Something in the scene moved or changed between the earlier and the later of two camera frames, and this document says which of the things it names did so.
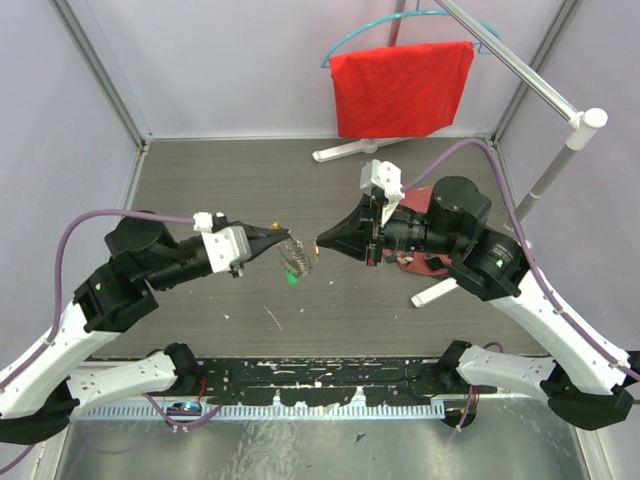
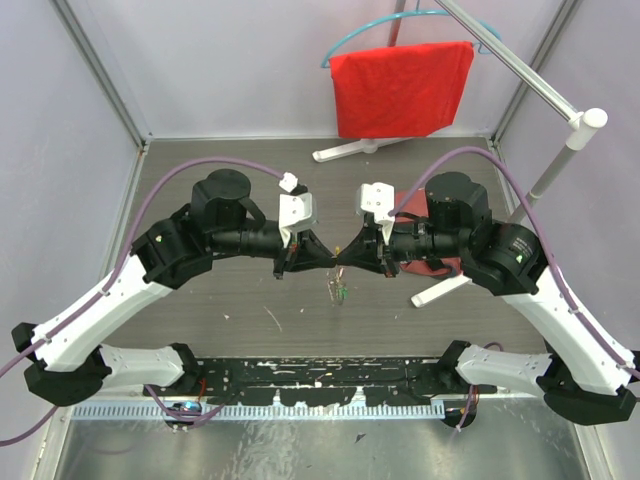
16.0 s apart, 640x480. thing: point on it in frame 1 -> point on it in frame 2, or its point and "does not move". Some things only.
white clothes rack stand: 581,122 does not move
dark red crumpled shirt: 419,199 does not move
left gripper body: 235,270 -> 284,256
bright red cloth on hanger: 401,91 does not move
